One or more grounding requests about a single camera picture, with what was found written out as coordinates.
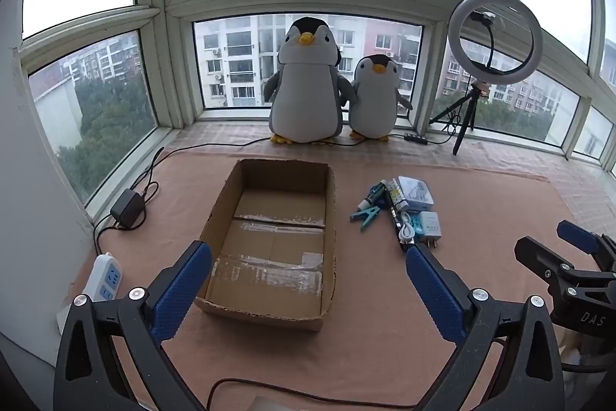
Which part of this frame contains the black power adapter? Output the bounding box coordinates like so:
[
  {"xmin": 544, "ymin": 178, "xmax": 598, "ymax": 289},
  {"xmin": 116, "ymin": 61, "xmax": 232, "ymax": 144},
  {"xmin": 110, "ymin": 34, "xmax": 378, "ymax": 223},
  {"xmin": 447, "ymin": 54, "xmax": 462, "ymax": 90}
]
[{"xmin": 110, "ymin": 188, "xmax": 145, "ymax": 230}]

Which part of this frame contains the thin black cable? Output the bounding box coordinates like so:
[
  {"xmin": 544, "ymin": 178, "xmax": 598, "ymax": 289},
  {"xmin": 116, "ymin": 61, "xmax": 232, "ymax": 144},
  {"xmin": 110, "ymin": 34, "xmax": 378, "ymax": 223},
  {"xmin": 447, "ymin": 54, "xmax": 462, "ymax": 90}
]
[{"xmin": 207, "ymin": 378, "xmax": 420, "ymax": 411}]

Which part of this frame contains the white plastic packaging box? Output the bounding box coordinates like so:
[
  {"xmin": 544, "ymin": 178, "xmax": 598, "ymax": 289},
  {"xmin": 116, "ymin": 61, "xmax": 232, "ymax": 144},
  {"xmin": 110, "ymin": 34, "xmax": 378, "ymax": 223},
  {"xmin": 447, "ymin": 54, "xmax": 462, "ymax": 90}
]
[{"xmin": 397, "ymin": 176, "xmax": 435, "ymax": 210}]

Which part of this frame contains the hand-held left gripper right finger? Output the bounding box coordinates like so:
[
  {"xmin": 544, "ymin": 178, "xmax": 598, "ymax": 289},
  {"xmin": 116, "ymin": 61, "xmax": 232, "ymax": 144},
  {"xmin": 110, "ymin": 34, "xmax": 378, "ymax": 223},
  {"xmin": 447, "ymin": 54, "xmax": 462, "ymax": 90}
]
[{"xmin": 405, "ymin": 242, "xmax": 565, "ymax": 411}]

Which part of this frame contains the white ring light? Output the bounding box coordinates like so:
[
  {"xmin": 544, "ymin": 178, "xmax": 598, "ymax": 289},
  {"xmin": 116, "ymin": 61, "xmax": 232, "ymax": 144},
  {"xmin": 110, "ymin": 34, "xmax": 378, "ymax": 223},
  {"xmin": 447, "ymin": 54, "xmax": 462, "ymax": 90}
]
[{"xmin": 449, "ymin": 0, "xmax": 544, "ymax": 85}]

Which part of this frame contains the white power strip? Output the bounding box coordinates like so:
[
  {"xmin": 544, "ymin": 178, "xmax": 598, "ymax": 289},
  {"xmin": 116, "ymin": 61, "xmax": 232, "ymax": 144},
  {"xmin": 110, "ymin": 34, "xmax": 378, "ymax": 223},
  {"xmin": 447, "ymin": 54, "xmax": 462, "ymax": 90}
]
[{"xmin": 82, "ymin": 252, "xmax": 123, "ymax": 302}]

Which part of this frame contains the black tripod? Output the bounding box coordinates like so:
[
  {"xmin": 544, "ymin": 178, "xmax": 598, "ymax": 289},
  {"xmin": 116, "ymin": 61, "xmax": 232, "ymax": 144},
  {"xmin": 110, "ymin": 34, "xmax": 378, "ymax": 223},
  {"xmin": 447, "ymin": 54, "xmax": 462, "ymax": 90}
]
[{"xmin": 428, "ymin": 81, "xmax": 492, "ymax": 156}]

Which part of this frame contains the black ring light cable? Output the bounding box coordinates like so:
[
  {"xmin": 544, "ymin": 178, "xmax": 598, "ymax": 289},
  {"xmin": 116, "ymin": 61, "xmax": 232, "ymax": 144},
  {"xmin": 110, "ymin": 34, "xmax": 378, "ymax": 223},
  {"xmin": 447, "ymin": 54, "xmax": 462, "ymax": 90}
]
[{"xmin": 130, "ymin": 105, "xmax": 475, "ymax": 206}]

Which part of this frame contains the white charger plug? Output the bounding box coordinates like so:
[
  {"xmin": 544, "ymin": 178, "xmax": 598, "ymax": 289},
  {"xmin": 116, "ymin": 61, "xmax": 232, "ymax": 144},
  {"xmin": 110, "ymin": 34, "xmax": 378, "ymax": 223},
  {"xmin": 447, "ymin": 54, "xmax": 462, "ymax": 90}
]
[{"xmin": 416, "ymin": 211, "xmax": 441, "ymax": 250}]

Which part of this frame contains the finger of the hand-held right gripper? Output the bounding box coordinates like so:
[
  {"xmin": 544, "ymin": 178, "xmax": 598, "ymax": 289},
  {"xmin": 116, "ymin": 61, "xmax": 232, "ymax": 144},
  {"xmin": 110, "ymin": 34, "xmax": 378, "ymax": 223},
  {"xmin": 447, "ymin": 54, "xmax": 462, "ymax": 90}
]
[
  {"xmin": 557, "ymin": 220, "xmax": 616, "ymax": 270},
  {"xmin": 514, "ymin": 237, "xmax": 616, "ymax": 296}
]

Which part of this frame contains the small grey penguin plush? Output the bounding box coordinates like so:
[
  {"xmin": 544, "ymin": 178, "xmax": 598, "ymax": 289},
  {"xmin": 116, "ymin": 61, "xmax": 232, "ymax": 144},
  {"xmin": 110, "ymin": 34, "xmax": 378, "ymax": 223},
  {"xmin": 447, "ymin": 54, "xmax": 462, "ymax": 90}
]
[{"xmin": 347, "ymin": 54, "xmax": 413, "ymax": 143}]

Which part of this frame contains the green lip balm tube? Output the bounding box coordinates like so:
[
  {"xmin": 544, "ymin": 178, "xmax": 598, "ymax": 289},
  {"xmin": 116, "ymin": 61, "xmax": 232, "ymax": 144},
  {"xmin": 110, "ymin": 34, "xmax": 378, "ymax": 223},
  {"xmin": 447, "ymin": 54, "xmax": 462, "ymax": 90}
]
[{"xmin": 357, "ymin": 181, "xmax": 386, "ymax": 207}]

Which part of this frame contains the teal clothespin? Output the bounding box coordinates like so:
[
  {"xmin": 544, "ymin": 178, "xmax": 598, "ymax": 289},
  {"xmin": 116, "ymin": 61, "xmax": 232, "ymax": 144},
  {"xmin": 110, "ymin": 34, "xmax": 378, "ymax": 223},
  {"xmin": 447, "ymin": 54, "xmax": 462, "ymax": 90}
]
[{"xmin": 350, "ymin": 205, "xmax": 381, "ymax": 233}]

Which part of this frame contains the pink blanket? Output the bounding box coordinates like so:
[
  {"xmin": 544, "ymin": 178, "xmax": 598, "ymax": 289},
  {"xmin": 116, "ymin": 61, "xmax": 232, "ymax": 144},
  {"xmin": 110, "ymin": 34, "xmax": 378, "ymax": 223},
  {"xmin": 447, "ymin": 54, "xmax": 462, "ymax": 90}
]
[{"xmin": 72, "ymin": 148, "xmax": 616, "ymax": 411}]

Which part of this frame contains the black pen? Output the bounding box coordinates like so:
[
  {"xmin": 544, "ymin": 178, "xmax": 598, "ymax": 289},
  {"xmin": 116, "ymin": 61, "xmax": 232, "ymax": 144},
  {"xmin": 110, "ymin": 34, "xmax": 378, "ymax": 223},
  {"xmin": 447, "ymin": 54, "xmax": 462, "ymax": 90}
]
[{"xmin": 385, "ymin": 194, "xmax": 410, "ymax": 253}]

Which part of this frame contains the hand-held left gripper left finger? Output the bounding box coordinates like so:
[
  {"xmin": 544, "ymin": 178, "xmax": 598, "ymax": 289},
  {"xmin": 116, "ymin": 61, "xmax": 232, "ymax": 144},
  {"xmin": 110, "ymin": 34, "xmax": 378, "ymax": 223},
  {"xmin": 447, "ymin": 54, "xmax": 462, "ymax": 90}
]
[{"xmin": 54, "ymin": 240, "xmax": 213, "ymax": 411}]

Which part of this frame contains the brown cardboard box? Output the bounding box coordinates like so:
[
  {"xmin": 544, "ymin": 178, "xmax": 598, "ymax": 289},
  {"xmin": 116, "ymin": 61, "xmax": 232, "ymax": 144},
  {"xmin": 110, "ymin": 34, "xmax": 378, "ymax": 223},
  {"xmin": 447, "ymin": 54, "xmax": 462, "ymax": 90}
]
[{"xmin": 195, "ymin": 158, "xmax": 336, "ymax": 332}]

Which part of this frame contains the white usb cable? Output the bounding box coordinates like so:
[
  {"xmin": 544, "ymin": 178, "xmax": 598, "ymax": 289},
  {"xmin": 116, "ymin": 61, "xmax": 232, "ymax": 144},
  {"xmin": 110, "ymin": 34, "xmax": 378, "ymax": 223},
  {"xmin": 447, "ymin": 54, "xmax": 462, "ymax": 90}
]
[{"xmin": 398, "ymin": 211, "xmax": 417, "ymax": 244}]

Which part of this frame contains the large grey penguin plush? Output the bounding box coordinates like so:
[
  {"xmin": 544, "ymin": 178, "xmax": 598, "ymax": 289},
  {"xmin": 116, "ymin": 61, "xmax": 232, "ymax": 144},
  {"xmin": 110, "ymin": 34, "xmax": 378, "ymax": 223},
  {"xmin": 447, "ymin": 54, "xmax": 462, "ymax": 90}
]
[{"xmin": 262, "ymin": 17, "xmax": 357, "ymax": 145}]

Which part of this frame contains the black gooseneck phone holder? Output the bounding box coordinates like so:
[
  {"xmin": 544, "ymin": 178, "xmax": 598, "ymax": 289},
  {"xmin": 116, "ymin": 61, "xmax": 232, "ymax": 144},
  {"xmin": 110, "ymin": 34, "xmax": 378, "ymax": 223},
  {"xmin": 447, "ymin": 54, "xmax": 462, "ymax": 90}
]
[{"xmin": 473, "ymin": 9, "xmax": 500, "ymax": 72}]

